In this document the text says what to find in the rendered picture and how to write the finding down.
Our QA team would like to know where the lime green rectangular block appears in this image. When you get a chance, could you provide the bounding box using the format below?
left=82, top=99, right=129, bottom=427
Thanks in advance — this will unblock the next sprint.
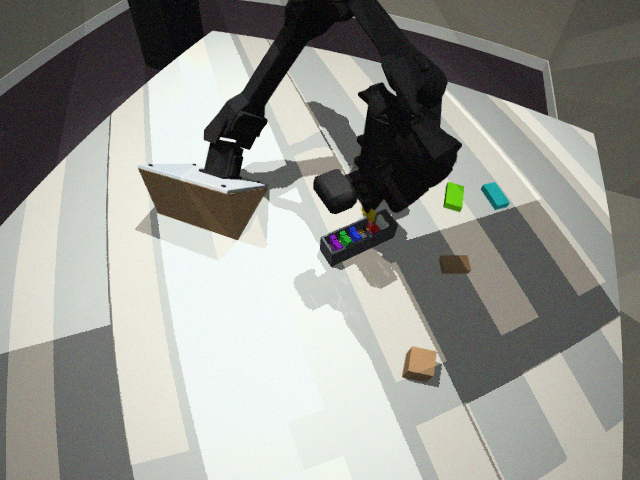
left=443, top=182, right=464, bottom=212

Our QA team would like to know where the yellow blade fuse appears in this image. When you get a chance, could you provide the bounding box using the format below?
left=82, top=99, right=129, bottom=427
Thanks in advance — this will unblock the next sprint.
left=362, top=206, right=376, bottom=227

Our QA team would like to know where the cyan rectangular block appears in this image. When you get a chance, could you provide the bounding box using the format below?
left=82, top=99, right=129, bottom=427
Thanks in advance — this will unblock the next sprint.
left=481, top=182, right=510, bottom=210

